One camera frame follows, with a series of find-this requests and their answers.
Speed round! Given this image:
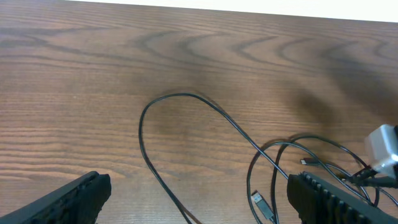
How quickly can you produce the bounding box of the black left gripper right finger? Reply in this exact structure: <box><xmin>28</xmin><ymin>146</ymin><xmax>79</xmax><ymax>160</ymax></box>
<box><xmin>287</xmin><ymin>172</ymin><xmax>397</xmax><ymax>224</ymax></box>

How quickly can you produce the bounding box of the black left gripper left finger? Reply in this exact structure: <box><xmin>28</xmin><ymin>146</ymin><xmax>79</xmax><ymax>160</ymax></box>
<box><xmin>1</xmin><ymin>171</ymin><xmax>111</xmax><ymax>224</ymax></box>

